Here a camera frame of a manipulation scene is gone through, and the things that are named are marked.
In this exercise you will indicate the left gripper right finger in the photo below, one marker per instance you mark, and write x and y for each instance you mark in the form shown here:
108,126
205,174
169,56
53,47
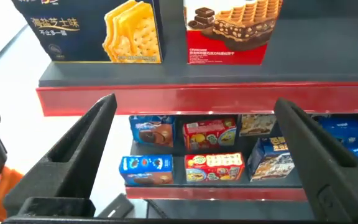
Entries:
322,174

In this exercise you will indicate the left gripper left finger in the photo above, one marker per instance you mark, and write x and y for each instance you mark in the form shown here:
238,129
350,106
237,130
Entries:
70,168

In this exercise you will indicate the black shop shelf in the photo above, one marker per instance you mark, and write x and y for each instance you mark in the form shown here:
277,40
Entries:
306,53

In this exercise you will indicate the blue beige biscuit box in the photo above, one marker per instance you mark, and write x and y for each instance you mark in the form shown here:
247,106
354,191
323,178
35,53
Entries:
256,124
270,160

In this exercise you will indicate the blue chocolate cookie box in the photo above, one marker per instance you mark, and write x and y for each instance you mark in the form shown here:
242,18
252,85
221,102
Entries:
146,171
152,130

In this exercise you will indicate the red cartoon snack box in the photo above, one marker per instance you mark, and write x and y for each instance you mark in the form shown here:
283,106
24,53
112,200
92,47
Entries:
208,134
214,168

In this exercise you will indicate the dark blue cracker box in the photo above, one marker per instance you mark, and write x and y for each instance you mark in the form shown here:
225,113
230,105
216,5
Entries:
73,34

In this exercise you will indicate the red white waffle biscuit box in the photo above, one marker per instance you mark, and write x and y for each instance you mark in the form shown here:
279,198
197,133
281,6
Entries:
225,46

